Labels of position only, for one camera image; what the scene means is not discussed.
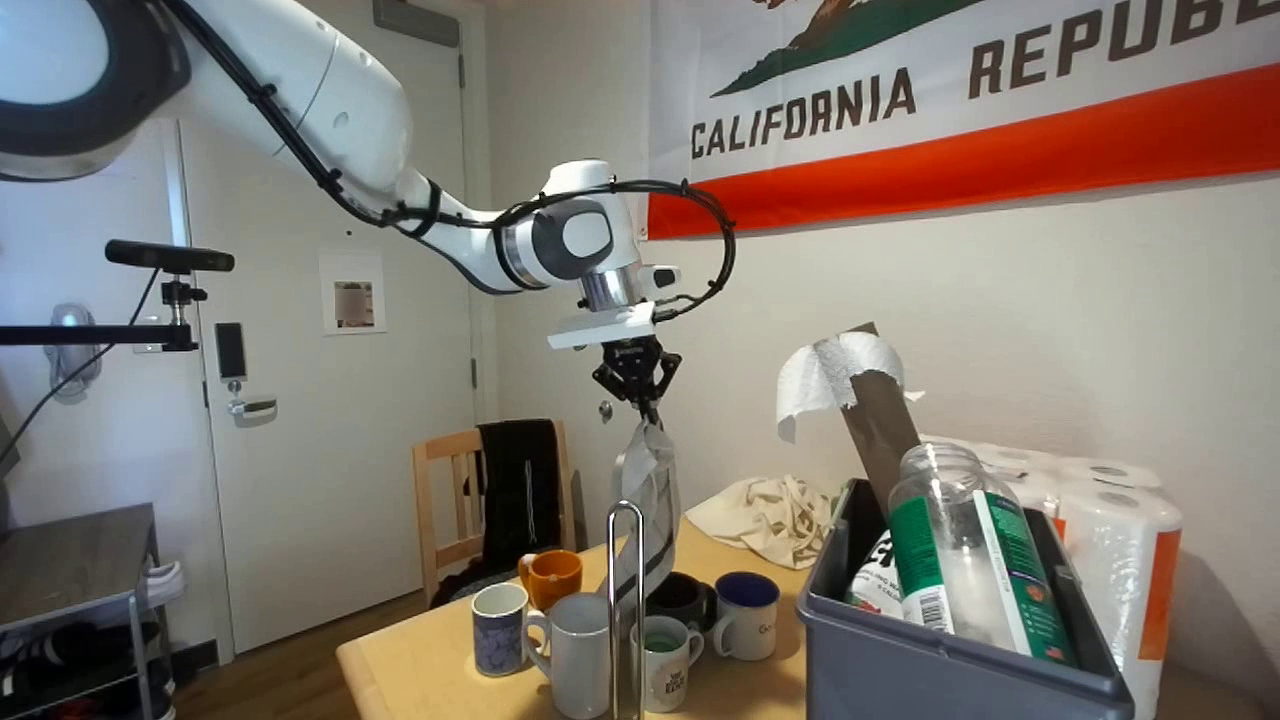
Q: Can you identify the black door keypad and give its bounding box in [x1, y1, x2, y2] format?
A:
[212, 322, 253, 385]

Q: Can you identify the cream cloth tote bag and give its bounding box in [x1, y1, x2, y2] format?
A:
[683, 472, 854, 573]

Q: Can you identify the black mug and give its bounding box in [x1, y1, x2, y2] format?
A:
[649, 568, 724, 631]

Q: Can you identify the black camera bar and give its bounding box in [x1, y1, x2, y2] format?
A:
[101, 237, 240, 280]

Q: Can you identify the blue and white mug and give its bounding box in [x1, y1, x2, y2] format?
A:
[709, 568, 785, 665]

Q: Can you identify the nearly empty paper towel roll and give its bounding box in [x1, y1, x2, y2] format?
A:
[771, 322, 929, 516]

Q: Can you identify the grey plastic bin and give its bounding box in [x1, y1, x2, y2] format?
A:
[791, 475, 1141, 720]

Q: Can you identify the silver door handle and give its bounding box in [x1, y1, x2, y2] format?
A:
[227, 392, 283, 434]

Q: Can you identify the small portrait photo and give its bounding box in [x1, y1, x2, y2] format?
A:
[317, 253, 387, 340]

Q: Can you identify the grey door closer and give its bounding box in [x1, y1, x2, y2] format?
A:
[368, 0, 463, 54]

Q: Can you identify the clear bottle green label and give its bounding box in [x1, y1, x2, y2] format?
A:
[884, 439, 1082, 670]

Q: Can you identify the white terry towel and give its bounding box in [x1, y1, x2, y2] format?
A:
[609, 414, 683, 603]

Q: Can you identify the chrome paper towel holder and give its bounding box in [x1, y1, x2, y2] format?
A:
[606, 495, 649, 720]

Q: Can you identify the white door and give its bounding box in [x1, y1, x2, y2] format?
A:
[163, 0, 484, 662]

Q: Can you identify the tall white mug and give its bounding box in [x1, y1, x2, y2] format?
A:
[528, 591, 616, 720]

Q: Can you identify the black camera stand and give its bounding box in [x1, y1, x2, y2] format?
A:
[0, 272, 212, 355]

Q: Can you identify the grey metal shelf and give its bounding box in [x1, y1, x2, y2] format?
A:
[0, 499, 181, 720]

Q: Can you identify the orange paper towel pack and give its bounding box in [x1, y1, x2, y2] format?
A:
[918, 435, 1187, 720]

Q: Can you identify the blue patterned mug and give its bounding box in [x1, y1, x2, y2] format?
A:
[463, 579, 552, 679]

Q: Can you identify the light wooden chair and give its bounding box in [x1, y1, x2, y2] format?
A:
[408, 421, 582, 609]

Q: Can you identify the orange mug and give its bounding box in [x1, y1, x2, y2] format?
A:
[517, 545, 588, 615]

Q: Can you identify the black jacket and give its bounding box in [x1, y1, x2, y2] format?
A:
[438, 418, 567, 603]

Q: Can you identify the California Republic flag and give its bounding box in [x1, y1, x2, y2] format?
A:
[649, 0, 1280, 246]

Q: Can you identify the white mug green interior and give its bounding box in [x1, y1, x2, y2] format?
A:
[637, 614, 709, 718]

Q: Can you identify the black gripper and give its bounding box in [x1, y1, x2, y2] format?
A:
[591, 332, 688, 428]

